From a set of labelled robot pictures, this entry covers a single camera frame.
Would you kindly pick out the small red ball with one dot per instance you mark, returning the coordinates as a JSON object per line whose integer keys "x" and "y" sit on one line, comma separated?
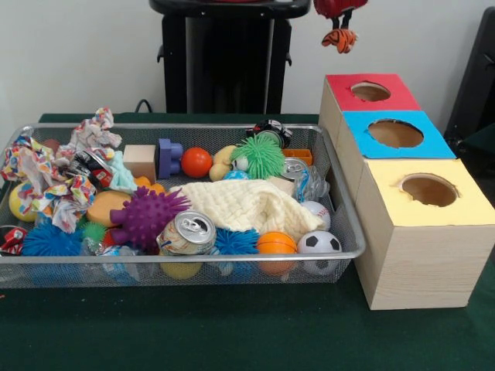
{"x": 196, "y": 162}

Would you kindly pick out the clear mesh bin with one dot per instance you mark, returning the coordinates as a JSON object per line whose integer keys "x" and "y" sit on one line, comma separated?
{"x": 352, "y": 232}

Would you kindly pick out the crushed silver can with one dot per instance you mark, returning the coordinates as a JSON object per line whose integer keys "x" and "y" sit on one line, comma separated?
{"x": 189, "y": 232}

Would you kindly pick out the black chair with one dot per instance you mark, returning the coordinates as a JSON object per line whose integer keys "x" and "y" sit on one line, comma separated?
{"x": 479, "y": 85}

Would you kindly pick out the green fuzzy toy with eyes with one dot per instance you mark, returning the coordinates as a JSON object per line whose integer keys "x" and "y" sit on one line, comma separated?
{"x": 261, "y": 158}

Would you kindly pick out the small orange basketball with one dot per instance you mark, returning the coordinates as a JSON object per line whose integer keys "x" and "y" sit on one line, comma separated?
{"x": 276, "y": 243}

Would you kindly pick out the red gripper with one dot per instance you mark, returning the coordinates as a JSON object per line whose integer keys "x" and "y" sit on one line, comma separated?
{"x": 340, "y": 6}

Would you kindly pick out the plain wooden cube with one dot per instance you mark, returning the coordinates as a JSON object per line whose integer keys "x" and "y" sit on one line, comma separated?
{"x": 140, "y": 161}

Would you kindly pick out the wooden box with three holes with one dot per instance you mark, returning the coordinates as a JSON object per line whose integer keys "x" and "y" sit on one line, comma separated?
{"x": 418, "y": 263}

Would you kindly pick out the colourful patterned cloth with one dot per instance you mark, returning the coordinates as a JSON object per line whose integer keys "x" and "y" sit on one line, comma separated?
{"x": 54, "y": 182}

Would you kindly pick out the small soccer ball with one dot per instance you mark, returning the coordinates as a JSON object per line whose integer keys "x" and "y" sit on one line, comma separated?
{"x": 319, "y": 243}

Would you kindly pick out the orange striped tiger toy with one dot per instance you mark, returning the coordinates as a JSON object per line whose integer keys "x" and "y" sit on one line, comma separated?
{"x": 340, "y": 40}

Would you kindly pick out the cream knitted cloth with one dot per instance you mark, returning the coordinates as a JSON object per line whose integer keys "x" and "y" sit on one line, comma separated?
{"x": 247, "y": 207}

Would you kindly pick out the blue spiky ball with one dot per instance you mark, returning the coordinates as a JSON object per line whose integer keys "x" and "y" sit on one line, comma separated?
{"x": 52, "y": 239}

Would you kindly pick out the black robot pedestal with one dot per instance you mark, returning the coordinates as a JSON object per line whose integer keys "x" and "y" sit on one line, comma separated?
{"x": 224, "y": 62}

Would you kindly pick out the purple spiky ball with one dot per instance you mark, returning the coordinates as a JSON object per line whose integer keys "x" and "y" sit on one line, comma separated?
{"x": 147, "y": 218}

